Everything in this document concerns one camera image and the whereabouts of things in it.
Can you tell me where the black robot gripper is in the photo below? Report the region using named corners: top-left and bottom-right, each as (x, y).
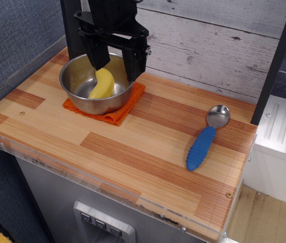
top-left (74, 1), bottom-right (150, 82)

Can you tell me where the yellow toy banana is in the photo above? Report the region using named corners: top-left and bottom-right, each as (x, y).
top-left (88, 68), bottom-right (115, 99)

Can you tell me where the stainless steel bowl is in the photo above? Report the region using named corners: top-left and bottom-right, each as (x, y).
top-left (59, 52), bottom-right (135, 115)

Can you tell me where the orange folded cloth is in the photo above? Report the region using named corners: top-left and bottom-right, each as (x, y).
top-left (62, 83), bottom-right (146, 126)

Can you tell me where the grey toy fridge cabinet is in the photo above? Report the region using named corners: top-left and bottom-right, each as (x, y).
top-left (17, 158), bottom-right (201, 242)

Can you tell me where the clear acrylic table edge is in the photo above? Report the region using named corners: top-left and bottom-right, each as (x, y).
top-left (0, 135), bottom-right (229, 242)

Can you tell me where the silver dispenser button panel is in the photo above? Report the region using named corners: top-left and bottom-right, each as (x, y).
top-left (73, 201), bottom-right (136, 242)

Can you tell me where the white ribbed counter unit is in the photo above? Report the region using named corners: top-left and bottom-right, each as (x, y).
top-left (242, 96), bottom-right (286, 202)

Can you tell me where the black vertical post left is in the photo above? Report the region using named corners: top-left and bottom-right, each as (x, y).
top-left (60, 0), bottom-right (85, 60)

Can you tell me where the black vertical post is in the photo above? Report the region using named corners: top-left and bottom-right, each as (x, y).
top-left (60, 0), bottom-right (85, 60)
top-left (251, 22), bottom-right (286, 125)

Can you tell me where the blue handled metal spoon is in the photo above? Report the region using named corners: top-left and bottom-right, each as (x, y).
top-left (186, 105), bottom-right (230, 171)

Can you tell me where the black vertical post right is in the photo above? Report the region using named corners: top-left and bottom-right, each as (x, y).
top-left (251, 22), bottom-right (286, 125)

